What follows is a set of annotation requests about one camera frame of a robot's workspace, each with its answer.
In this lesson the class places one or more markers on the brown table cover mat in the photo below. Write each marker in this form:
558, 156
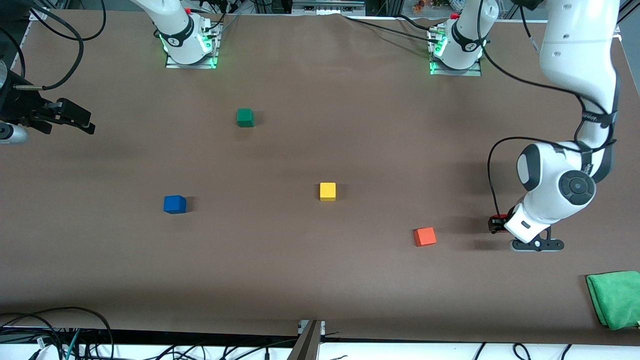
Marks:
320, 275

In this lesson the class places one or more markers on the green wooden block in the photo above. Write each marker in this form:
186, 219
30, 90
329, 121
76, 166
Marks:
245, 117

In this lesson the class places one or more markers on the yellow wooden block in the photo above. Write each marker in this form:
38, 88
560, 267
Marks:
327, 191

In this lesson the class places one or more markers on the aluminium corner bracket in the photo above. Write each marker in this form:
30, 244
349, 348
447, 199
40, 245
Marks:
39, 14
612, 27

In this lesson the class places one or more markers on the aluminium arm base plate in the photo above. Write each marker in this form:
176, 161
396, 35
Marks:
190, 65
455, 73

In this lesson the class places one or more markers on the blue wooden block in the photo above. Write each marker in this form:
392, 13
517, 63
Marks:
174, 204

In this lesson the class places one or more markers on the orange wooden block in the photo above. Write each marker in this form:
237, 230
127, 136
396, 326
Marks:
425, 236

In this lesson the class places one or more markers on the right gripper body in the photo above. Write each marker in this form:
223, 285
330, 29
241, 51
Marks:
20, 107

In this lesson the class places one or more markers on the aluminium camera mount post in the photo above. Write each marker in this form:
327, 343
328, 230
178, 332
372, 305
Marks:
306, 342

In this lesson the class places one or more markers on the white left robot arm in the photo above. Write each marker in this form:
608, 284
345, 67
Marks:
575, 50

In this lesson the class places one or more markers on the green folded cloth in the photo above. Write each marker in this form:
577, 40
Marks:
615, 300

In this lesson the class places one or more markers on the aluminium frame rail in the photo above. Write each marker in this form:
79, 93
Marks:
325, 6

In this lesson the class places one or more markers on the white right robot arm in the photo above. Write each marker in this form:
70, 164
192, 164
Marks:
175, 30

